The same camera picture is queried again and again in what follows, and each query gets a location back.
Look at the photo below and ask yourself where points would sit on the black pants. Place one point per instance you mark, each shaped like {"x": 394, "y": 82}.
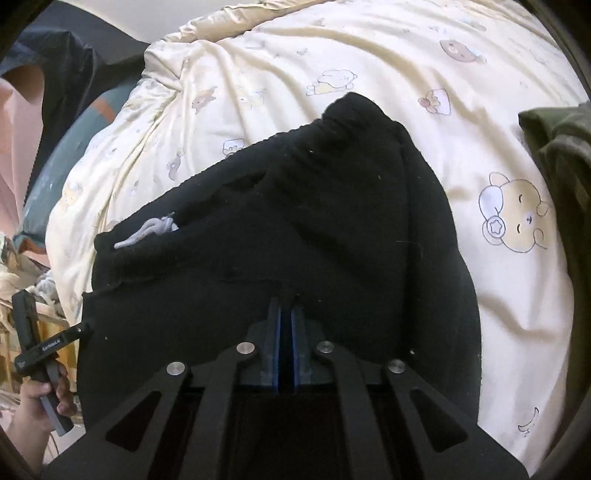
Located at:
{"x": 300, "y": 221}

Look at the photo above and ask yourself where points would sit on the pink curtain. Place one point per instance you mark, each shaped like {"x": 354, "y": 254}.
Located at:
{"x": 18, "y": 152}

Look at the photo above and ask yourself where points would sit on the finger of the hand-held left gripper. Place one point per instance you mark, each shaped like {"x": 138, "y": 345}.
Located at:
{"x": 76, "y": 334}

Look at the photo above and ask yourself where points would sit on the cream bear printed blanket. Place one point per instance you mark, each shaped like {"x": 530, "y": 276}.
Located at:
{"x": 369, "y": 60}

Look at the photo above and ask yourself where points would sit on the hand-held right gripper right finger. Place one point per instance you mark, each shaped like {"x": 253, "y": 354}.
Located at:
{"x": 294, "y": 350}

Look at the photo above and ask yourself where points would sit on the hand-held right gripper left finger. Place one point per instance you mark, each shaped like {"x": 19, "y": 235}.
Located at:
{"x": 276, "y": 350}

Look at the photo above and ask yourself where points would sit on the camouflage pants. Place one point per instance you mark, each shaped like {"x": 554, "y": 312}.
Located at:
{"x": 568, "y": 184}

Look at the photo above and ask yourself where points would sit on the person's left hand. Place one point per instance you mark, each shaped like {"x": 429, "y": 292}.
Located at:
{"x": 30, "y": 410}

